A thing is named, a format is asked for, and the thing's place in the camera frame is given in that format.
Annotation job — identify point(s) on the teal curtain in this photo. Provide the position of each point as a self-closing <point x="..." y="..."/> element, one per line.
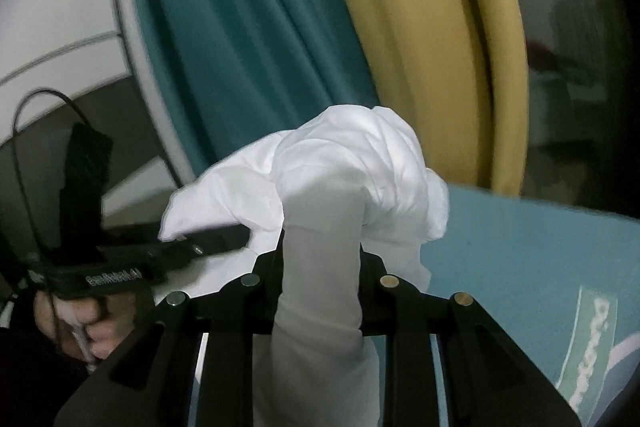
<point x="235" y="32"/>

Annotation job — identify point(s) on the yellow curtain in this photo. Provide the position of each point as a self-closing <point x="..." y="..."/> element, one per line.
<point x="415" y="32"/>

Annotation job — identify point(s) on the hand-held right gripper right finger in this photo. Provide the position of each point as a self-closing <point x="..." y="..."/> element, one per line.
<point x="372" y="307"/>

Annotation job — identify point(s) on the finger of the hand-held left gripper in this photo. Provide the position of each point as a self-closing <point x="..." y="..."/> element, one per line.
<point x="215" y="242"/>

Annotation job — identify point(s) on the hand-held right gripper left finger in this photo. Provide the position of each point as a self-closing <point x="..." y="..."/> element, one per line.
<point x="267" y="302"/>

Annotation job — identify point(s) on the white garment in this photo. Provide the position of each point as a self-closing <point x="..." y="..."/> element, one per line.
<point x="340" y="167"/>

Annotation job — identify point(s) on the person's left hand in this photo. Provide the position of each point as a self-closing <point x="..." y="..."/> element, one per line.
<point x="117" y="327"/>

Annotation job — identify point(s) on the teal bed sheet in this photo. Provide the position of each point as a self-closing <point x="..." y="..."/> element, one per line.
<point x="515" y="247"/>

